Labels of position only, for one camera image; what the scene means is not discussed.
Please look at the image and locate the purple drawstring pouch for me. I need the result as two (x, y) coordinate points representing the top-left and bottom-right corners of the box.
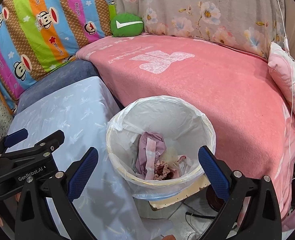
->
(134, 132), (167, 180)

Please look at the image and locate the pink mesh sachet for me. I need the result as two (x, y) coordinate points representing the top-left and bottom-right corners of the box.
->
(145, 138), (156, 180)

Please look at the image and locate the dark red velvet scrunchie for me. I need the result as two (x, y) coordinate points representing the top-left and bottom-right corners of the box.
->
(154, 163), (174, 180)

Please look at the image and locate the white lined trash bin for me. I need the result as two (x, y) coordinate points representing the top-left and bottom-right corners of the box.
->
(106, 96), (216, 200)

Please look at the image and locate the person's left hand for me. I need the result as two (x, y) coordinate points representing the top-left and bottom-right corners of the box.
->
(0, 196), (18, 231)

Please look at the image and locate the light blue palm-print cloth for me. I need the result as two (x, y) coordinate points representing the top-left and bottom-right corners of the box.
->
(9, 76), (173, 239)

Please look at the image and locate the pink blanket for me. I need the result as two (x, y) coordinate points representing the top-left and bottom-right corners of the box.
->
(76, 35), (295, 219)

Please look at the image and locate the blue-grey velvet cushion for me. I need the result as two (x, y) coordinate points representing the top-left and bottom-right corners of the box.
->
(16, 59), (100, 114)

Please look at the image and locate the colourful monkey print pillow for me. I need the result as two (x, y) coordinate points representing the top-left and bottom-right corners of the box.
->
(0, 0), (116, 114)

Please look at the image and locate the green checkmark plush cushion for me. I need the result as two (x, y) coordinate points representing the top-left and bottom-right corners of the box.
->
(111, 13), (144, 37)

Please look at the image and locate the pink white pillow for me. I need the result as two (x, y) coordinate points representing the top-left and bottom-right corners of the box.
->
(268, 42), (295, 115)

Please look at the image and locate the grey floral quilt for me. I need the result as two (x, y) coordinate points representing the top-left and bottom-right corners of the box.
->
(114, 0), (285, 59)

